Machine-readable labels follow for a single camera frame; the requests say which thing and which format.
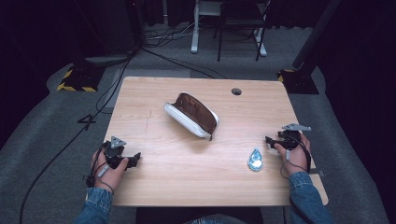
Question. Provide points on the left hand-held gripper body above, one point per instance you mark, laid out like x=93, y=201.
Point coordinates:
x=114, y=152

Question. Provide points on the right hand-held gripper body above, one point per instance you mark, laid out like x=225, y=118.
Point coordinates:
x=291, y=138

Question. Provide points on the person's right hand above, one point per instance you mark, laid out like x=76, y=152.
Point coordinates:
x=295, y=157

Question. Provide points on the person's left hand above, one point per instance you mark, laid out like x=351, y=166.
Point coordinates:
x=110, y=177

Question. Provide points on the small grey tab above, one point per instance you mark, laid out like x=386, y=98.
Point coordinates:
x=317, y=171

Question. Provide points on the black stand base striped tape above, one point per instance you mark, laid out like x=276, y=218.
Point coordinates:
x=81, y=77
x=299, y=81

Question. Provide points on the white pouch with brown lining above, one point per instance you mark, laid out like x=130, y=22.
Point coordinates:
x=194, y=116

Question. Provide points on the person's lap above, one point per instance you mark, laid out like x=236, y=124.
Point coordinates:
x=214, y=219

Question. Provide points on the black chair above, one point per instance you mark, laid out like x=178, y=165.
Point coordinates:
x=239, y=18

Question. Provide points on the white desk frame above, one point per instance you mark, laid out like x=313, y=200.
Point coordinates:
x=195, y=37

